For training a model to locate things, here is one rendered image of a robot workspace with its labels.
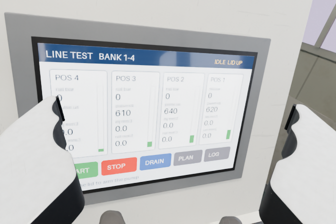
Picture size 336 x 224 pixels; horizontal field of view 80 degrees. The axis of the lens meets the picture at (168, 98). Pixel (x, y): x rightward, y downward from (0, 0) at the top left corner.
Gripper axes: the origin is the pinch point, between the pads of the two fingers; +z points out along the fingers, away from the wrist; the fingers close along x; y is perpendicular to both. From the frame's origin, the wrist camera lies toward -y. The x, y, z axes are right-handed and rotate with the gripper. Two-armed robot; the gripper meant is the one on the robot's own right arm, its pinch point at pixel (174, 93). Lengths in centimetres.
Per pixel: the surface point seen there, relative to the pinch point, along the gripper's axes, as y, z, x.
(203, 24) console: 0.3, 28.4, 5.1
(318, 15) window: 10, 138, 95
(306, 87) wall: 57, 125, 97
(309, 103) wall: 67, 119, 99
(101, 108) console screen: 13.2, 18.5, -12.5
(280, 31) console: 2.4, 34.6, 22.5
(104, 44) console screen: 2.7, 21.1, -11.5
